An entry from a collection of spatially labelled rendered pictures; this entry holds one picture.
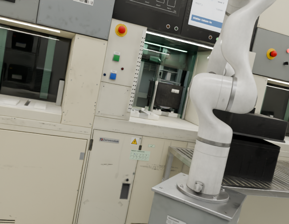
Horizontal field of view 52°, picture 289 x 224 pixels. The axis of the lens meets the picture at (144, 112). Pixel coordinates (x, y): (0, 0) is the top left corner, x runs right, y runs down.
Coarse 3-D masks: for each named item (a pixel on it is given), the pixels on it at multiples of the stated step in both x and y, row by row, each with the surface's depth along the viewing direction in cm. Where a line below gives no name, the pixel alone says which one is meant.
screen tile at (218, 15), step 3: (219, 0) 172; (222, 0) 172; (216, 3) 172; (219, 3) 172; (222, 3) 173; (225, 3) 173; (216, 6) 172; (219, 6) 172; (222, 6) 173; (225, 6) 174; (225, 9) 174; (216, 12) 173; (219, 12) 173; (213, 15) 172; (216, 15) 173; (219, 15) 173; (222, 15) 174; (216, 18) 173; (219, 18) 174; (222, 18) 174
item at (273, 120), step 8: (216, 112) 149; (224, 112) 140; (232, 112) 132; (248, 112) 144; (224, 120) 138; (232, 120) 132; (240, 120) 133; (248, 120) 133; (256, 120) 134; (264, 120) 134; (272, 120) 135; (280, 120) 136; (232, 128) 133; (240, 128) 133; (248, 128) 134; (256, 128) 134; (264, 128) 135; (272, 128) 136; (280, 128) 136; (256, 136) 135; (264, 136) 136; (272, 136) 136; (280, 136) 137
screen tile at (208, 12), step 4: (196, 0) 168; (200, 0) 169; (204, 0) 169; (208, 0) 170; (212, 4) 171; (196, 8) 169; (200, 8) 169; (204, 8) 170; (208, 8) 171; (212, 8) 171; (196, 12) 169; (200, 12) 170; (204, 12) 170; (208, 12) 171; (212, 12) 172
